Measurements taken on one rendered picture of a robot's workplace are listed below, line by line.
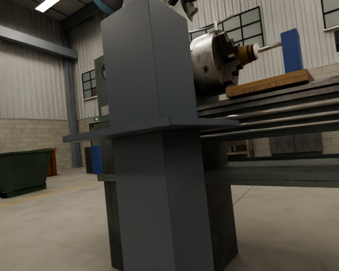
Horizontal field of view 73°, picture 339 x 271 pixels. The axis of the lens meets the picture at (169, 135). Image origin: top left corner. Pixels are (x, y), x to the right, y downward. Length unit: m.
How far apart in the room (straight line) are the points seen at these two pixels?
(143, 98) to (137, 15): 0.23
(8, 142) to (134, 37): 10.76
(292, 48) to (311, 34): 7.10
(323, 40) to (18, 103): 11.31
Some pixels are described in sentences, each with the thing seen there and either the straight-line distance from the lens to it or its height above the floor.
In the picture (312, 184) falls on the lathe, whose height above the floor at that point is 0.53.
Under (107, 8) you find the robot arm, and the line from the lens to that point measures 0.98.
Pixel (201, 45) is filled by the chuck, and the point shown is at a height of 1.14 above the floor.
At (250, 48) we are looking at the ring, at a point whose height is 1.09.
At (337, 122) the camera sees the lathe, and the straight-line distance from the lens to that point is 0.95.
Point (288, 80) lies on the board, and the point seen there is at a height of 0.88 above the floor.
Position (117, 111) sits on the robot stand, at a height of 0.81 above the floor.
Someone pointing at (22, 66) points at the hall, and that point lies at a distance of 12.34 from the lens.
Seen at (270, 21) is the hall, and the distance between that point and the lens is 8.52.
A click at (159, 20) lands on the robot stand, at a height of 1.04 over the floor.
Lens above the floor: 0.69
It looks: 2 degrees up
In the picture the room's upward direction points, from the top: 6 degrees counter-clockwise
